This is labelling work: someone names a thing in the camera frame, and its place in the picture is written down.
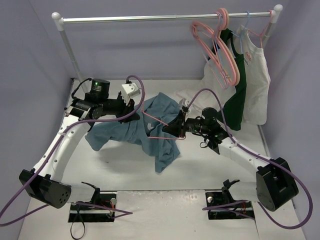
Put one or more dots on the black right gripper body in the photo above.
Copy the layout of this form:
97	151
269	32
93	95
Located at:
181	124

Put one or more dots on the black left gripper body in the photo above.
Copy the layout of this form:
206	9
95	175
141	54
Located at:
125	107

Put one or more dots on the blue t shirt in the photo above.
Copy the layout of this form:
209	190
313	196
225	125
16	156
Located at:
145	132

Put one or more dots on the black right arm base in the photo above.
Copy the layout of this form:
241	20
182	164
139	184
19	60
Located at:
223	210

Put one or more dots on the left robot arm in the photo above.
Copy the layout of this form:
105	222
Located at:
44	181

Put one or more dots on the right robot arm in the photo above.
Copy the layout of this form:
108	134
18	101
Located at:
273	185

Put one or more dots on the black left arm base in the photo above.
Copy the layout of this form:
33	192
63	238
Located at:
89	214

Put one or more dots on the green t shirt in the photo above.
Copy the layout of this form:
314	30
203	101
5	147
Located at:
233	108

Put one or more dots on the white t shirt on hanger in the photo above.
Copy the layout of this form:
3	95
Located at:
257	79

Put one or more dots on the pink hanger at rack end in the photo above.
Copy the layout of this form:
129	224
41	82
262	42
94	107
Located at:
262	34

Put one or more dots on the pink hanger behind thick one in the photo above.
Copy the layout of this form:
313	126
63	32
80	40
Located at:
210	54

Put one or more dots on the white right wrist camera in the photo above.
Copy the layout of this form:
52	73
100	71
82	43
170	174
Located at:
184	105

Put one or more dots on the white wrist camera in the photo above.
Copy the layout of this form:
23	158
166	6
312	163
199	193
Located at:
184	105
129	91

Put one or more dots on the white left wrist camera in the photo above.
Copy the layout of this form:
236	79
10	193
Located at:
129	91

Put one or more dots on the blue wire hanger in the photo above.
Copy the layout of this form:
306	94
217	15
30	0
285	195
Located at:
242	32

